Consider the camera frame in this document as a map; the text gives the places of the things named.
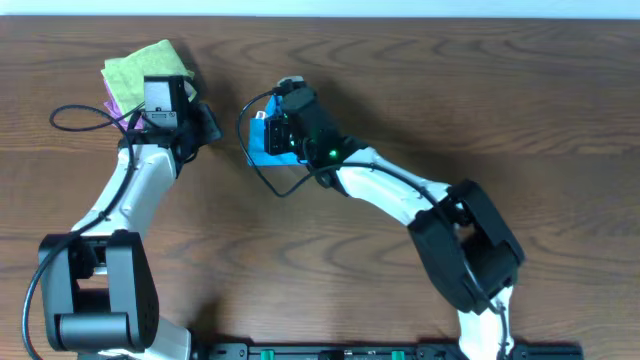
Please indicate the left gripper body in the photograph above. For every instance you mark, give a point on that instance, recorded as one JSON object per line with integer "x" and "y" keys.
{"x": 208, "y": 128}

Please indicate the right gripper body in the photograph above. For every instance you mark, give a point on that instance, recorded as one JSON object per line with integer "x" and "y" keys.
{"x": 280, "y": 139}

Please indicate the blue microfiber cloth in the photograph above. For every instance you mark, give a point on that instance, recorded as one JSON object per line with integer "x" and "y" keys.
{"x": 256, "y": 143}

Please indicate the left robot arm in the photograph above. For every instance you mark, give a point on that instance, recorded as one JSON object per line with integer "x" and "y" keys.
{"x": 98, "y": 292}

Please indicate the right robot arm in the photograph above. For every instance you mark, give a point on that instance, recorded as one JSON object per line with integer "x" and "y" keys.
{"x": 469, "y": 253}

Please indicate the purple folded cloth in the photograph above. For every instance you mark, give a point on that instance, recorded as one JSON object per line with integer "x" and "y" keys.
{"x": 121, "y": 98}

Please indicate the green folded cloth top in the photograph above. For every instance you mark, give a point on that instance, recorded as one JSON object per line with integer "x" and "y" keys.
{"x": 156, "y": 59}

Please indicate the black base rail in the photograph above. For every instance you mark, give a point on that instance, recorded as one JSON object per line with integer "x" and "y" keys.
{"x": 423, "y": 351}

